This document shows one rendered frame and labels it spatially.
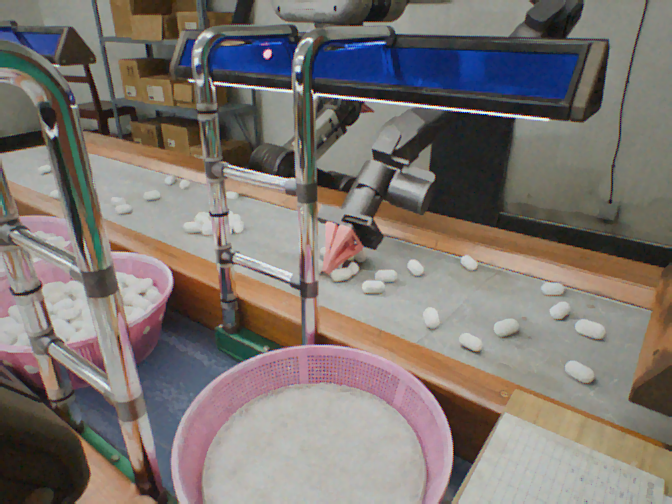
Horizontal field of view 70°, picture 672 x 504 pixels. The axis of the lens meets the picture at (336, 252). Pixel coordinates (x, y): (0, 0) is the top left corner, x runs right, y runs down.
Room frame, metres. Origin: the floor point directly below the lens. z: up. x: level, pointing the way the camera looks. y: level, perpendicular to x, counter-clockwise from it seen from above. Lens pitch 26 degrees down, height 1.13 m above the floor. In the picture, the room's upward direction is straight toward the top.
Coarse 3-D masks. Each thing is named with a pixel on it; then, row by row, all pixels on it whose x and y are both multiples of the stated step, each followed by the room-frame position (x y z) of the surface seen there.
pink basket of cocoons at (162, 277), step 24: (48, 264) 0.69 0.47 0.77; (120, 264) 0.73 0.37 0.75; (144, 264) 0.72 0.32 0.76; (0, 288) 0.62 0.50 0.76; (168, 288) 0.61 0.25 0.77; (0, 312) 0.60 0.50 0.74; (144, 312) 0.55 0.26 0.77; (96, 336) 0.50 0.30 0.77; (144, 336) 0.56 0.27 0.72; (24, 360) 0.48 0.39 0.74; (96, 360) 0.51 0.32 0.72
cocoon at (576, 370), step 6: (570, 366) 0.46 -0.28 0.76; (576, 366) 0.45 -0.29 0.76; (582, 366) 0.45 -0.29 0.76; (570, 372) 0.45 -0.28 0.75; (576, 372) 0.45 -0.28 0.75; (582, 372) 0.44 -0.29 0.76; (588, 372) 0.44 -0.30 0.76; (576, 378) 0.45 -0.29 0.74; (582, 378) 0.44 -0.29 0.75; (588, 378) 0.44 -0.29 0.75
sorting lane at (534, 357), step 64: (128, 192) 1.13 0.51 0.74; (192, 192) 1.13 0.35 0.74; (256, 256) 0.78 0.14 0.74; (320, 256) 0.78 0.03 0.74; (384, 256) 0.78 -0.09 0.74; (448, 256) 0.78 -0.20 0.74; (384, 320) 0.58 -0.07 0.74; (448, 320) 0.58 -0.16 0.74; (576, 320) 0.58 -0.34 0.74; (640, 320) 0.58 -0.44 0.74; (576, 384) 0.44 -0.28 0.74
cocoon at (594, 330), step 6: (576, 324) 0.55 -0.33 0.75; (582, 324) 0.54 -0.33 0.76; (588, 324) 0.54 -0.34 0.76; (594, 324) 0.54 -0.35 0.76; (600, 324) 0.54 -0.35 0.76; (576, 330) 0.54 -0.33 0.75; (582, 330) 0.54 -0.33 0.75; (588, 330) 0.53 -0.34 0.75; (594, 330) 0.53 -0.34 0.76; (600, 330) 0.53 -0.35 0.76; (588, 336) 0.53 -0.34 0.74; (594, 336) 0.53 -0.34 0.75; (600, 336) 0.52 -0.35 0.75
